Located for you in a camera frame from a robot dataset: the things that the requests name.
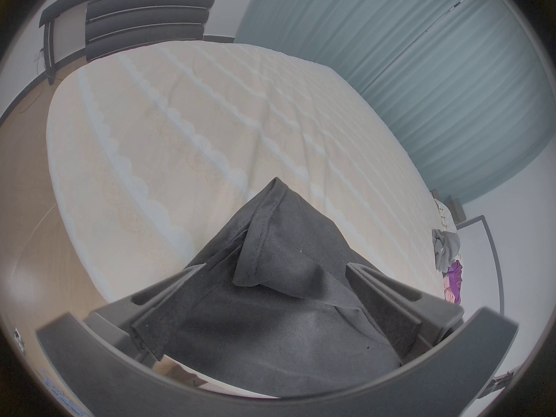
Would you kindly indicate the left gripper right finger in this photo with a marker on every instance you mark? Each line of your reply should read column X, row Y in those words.
column 391, row 306

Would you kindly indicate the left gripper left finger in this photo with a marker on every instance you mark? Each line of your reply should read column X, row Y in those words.
column 165, row 311

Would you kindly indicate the black T-shirt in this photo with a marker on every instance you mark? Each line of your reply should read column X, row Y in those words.
column 282, row 319

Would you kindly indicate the pile of clothes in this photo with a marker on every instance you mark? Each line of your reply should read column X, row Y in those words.
column 454, row 280

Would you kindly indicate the bed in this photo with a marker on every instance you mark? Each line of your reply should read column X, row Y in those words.
column 217, row 146

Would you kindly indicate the grey garment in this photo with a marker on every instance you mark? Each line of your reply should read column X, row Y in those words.
column 445, row 248

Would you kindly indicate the white printed pillow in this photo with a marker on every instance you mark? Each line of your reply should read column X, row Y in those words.
column 444, row 211

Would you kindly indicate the grey bedside table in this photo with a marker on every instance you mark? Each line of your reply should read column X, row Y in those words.
column 451, row 206

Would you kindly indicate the blue-green curtain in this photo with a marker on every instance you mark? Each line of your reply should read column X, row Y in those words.
column 412, row 80

